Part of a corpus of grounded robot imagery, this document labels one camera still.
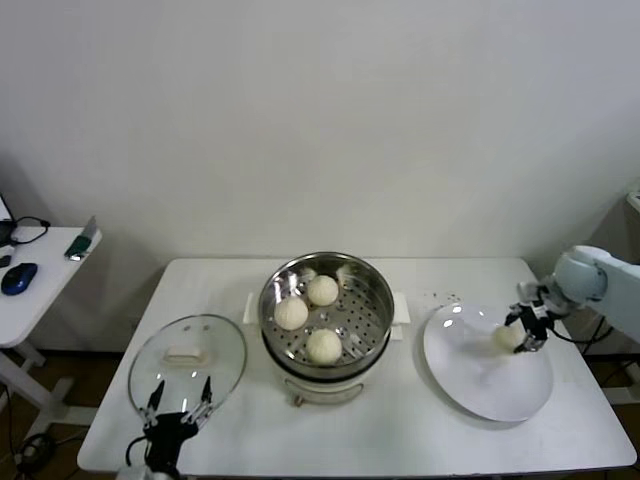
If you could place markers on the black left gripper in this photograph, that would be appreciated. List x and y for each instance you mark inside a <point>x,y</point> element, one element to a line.
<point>170,431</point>

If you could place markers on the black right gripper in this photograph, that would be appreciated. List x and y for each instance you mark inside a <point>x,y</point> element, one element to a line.
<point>537,320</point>

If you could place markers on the white steamed baozi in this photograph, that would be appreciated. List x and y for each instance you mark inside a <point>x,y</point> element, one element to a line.
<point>506,337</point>
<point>324,346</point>
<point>291,313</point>
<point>322,290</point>

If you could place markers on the round glass pot lid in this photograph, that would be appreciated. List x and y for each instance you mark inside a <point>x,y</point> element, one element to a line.
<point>185,356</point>

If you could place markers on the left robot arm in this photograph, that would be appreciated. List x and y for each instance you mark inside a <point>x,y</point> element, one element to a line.
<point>165,470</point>

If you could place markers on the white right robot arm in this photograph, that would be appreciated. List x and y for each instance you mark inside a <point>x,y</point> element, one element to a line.
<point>580,280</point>

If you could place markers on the stainless steel steamer basket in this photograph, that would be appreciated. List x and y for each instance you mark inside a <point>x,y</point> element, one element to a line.
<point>360,310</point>

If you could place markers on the white round plate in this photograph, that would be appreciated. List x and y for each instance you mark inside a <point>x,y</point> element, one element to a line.
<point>475,380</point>

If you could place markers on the grey side cabinet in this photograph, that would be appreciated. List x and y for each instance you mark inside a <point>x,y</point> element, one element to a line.
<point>620,235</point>

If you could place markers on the white electric cooker base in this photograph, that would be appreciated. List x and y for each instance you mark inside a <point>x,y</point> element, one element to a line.
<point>325,387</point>

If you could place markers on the white side table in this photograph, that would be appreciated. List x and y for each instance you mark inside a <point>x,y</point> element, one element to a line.
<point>45,300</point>

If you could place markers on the blue computer mouse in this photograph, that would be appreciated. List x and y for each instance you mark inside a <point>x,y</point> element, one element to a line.
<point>20,276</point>

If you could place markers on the small black desk item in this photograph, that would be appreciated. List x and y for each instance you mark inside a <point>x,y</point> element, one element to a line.
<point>5,260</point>

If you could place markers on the laptop computer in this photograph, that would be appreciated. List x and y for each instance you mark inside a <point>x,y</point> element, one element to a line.
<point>4,210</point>

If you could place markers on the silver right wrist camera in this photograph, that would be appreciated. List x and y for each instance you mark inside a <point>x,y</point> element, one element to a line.
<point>532,292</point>

